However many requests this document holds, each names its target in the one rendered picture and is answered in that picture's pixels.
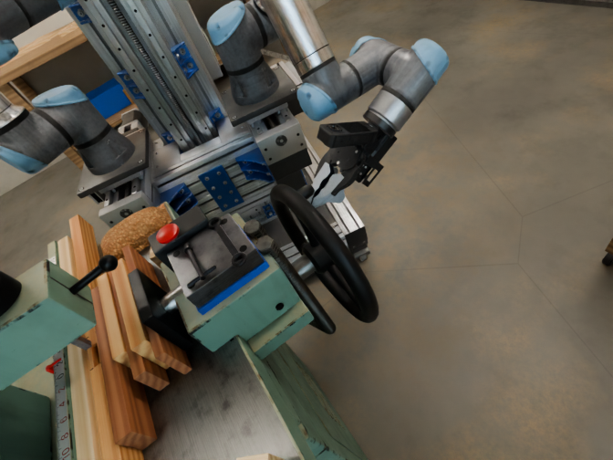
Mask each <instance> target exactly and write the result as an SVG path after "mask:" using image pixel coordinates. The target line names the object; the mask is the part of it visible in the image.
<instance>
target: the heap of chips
mask: <svg viewBox="0 0 613 460"><path fill-rule="evenodd" d="M170 222H172V219H171V217H170V216H169V214H168V212H167V210H166V208H165V206H164V204H162V205H161V206H159V207H155V206H151V207H148V208H145V209H142V210H140V211H138V212H136V213H134V214H131V215H130V216H128V217H127V218H125V219H124V220H122V221H121V222H119V223H118V224H116V225H114V226H113V227H112V228H110V230H109V231H108V232H107V233H106V234H105V235H104V237H103V238H102V240H101V249H102V253H103V256H106V255H112V256H115V257H116V258H117V259H118V260H120V259H121V258H122V259H124V260H125V256H124V254H123V251H122V248H123V247H124V246H126V245H130V246H131V247H132V248H133V249H135V250H136V251H137V252H138V253H139V252H140V251H141V250H143V249H144V248H146V247H147V246H149V245H150V242H149V240H148V237H149V236H150V235H152V234H154V233H155V232H157V231H158V230H160V229H161V228H162V227H164V226H165V225H167V224H168V223H170ZM125 261H126V260H125Z"/></svg>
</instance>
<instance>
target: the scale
mask: <svg viewBox="0 0 613 460"><path fill-rule="evenodd" d="M49 261H51V262H53V263H54V264H57V263H56V256H53V257H52V258H50V259H49ZM59 358H61V361H59V362H58V363H56V364H55V365H54V380H55V397H56V415H57V450H58V460H71V451H70V439H69V427H68V404H67V392H66V381H65V369H64V357H63V349H62V350H60V351H59V352H57V353H56V354H54V355H53V362H55V361H57V360H58V359H59Z"/></svg>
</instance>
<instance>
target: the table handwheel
mask: <svg viewBox="0 0 613 460"><path fill-rule="evenodd" d="M270 199H271V203H272V206H273V208H274V210H275V213H276V215H277V217H278V219H279V221H280V223H281V224H282V226H283V227H284V229H285V230H286V233H287V234H288V236H289V237H290V239H291V240H292V242H293V244H294V245H295V247H296V249H297V250H298V251H299V253H300V254H301V257H300V258H298V259H297V260H295V261H294V262H293V263H291V264H292V266H293V267H294V269H295V270H296V272H297V273H298V274H299V276H301V278H302V279H303V280H304V279H305V278H307V277H308V276H310V275H311V274H312V273H315V274H316V275H317V277H318V278H319V279H320V281H321V282H322V283H323V284H324V286H325V287H326V288H327V289H328V291H329V292H330V293H331V294H332V295H333V296H334V298H335V299H336V300H337V301H338V302H339V303H340V304H341V305H342V306H343V307H344V308H345V309H346V310H347V311H348V312H349V313H350V314H351V315H352V316H354V317H355V318H356V319H358V320H360V321H362V322H365V323H371V322H373V321H375V320H376V319H377V317H378V315H379V304H378V301H377V299H376V296H375V293H374V291H373V289H372V287H371V285H370V283H369V281H368V279H367V277H366V276H365V274H364V272H363V270H362V269H361V267H360V266H359V264H358V262H357V260H356V259H355V257H354V256H353V255H352V254H351V252H350V251H349V249H348V248H347V246H346V245H345V243H344V242H343V241H342V239H341V238H340V237H339V235H338V234H337V232H336V231H335V230H334V229H333V227H332V226H331V225H330V224H329V223H328V221H327V220H326V219H325V218H324V217H323V215H322V214H321V213H320V212H319V211H318V210H317V209H316V208H315V207H314V206H313V205H312V204H311V203H310V202H309V201H308V200H307V199H306V198H305V197H304V196H303V195H302V194H300V193H299V192H298V191H296V190H295V189H293V188H292V187H290V186H287V185H285V184H278V185H276V186H274V187H273V188H272V190H271V193H270ZM289 209H290V210H291V211H292V212H293V213H294V214H295V215H296V217H297V219H298V221H299V223H300V224H301V226H302V227H303V229H304V232H305V234H306V237H307V239H308V241H309V242H307V240H306V238H305V237H304V235H303V234H302V232H301V230H300V229H299V227H298V225H297V224H296V221H295V219H294V217H293V216H292V214H291V212H290V210H289Z"/></svg>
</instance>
